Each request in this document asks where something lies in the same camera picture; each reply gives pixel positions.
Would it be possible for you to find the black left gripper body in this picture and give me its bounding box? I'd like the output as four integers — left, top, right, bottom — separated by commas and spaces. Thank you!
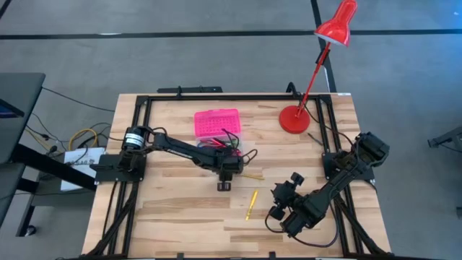
210, 149, 245, 192

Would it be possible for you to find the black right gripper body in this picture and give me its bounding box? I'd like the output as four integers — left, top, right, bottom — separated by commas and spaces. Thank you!
268, 172, 307, 221

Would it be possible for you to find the thin pink pen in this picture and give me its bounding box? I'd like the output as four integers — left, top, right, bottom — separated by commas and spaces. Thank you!
201, 138, 235, 148

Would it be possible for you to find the yellow highlighter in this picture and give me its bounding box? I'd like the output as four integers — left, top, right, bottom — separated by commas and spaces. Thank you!
245, 188, 260, 222

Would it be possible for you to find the clear pencil box pink lid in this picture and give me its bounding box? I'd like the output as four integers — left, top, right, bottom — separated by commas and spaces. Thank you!
193, 108, 245, 157

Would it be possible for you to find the dark green pen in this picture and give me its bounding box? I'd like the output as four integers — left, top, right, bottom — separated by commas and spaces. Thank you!
306, 131, 325, 148

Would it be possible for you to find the white printed paper box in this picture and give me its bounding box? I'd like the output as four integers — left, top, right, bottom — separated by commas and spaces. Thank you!
60, 147, 106, 192

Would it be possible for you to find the red desk lamp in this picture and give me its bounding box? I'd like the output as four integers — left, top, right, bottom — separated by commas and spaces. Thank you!
278, 0, 359, 135

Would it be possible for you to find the black bar with clamp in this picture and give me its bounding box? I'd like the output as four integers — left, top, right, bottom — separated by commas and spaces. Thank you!
157, 85, 224, 95

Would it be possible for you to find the grey stand leg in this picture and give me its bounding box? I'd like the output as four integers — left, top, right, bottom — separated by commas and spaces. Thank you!
427, 125, 462, 149

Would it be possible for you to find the black steel beam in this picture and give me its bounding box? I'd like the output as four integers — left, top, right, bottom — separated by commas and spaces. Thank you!
10, 143, 99, 191

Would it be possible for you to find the dark grey desk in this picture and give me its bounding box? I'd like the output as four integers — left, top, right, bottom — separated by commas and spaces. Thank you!
0, 71, 47, 165

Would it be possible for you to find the laptop with blue screen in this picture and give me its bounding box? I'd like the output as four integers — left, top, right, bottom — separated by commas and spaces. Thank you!
0, 97, 25, 119

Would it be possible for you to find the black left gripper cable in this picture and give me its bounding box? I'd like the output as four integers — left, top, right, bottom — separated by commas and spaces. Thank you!
220, 128, 259, 167

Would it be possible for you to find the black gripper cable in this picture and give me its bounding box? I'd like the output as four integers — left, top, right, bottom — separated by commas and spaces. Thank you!
264, 201, 341, 249
220, 128, 259, 167

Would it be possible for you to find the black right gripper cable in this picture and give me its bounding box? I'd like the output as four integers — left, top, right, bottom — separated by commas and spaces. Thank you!
264, 201, 341, 249

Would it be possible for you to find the thin black supply cable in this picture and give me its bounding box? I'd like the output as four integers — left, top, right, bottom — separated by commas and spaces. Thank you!
297, 94, 357, 144

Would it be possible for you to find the yellow cable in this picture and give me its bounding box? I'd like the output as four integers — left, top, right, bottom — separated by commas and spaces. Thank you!
25, 126, 99, 152

